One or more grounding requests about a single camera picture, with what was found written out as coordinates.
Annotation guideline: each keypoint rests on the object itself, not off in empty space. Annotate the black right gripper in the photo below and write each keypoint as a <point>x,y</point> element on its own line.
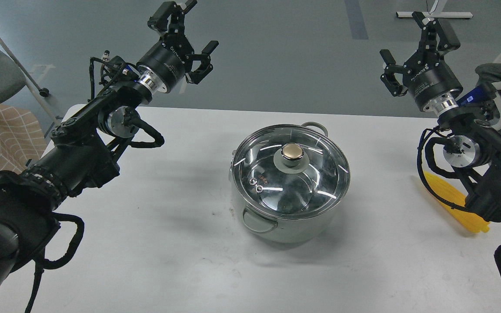
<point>426,76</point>

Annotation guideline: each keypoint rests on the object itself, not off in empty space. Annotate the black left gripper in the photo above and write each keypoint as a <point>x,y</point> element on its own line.
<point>173,56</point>

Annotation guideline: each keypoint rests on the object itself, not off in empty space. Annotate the glass pot lid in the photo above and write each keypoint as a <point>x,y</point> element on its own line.
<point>290,171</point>

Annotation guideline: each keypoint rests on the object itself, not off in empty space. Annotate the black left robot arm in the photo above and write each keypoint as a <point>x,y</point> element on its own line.
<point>88,145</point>

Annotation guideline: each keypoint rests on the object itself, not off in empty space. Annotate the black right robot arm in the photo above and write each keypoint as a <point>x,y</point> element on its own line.
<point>464,145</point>

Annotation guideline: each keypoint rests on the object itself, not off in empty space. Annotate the yellow toy corn cob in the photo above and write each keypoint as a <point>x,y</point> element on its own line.
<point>443,190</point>

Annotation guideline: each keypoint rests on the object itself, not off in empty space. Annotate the stainless steel pot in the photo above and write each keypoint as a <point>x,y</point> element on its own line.
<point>279,229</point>

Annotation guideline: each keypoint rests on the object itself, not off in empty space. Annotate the white stand base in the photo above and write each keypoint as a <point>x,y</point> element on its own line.
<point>436,10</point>

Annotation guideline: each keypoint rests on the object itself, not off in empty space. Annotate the beige checkered cloth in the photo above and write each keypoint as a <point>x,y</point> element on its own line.
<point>21,138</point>

